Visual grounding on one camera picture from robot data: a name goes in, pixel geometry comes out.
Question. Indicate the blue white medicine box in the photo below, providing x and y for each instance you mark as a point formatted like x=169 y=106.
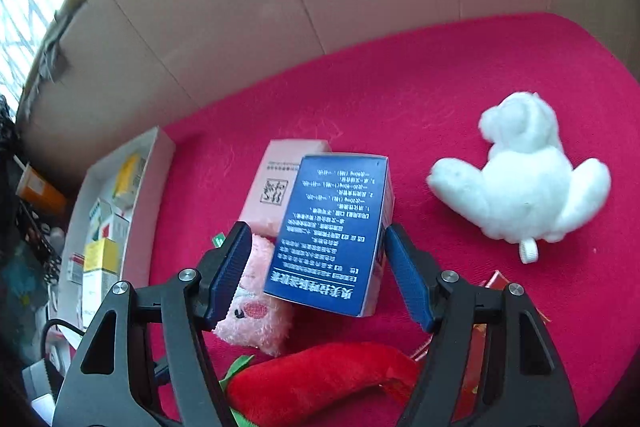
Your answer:
x=329 y=253

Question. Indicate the yellow white box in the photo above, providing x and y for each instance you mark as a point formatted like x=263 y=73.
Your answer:
x=102 y=255

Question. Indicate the pink tissue pack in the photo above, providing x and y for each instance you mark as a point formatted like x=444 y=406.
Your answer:
x=265 y=204

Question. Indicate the white cardboard tray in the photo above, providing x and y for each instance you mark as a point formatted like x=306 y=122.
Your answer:
x=97 y=216

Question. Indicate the red chili plush toy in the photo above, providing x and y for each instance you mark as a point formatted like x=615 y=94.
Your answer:
x=286 y=391

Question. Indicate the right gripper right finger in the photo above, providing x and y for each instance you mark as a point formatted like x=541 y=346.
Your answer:
x=415 y=281

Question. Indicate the red cigarette box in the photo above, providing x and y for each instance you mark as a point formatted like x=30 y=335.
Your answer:
x=480 y=346

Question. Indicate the pink plush pig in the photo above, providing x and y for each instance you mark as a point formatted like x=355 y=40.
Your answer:
x=255 y=319

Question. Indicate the orange drink cup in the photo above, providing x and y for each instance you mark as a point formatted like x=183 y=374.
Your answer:
x=36 y=190

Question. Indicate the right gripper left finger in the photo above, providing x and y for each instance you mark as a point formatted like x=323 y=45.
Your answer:
x=139 y=333

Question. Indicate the yellow medicine box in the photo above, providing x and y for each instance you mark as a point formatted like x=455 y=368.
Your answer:
x=128 y=179

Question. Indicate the white plush toy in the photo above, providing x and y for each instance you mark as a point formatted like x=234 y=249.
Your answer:
x=528 y=190

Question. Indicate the red cloth mat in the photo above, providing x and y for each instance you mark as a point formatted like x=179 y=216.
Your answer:
x=415 y=98

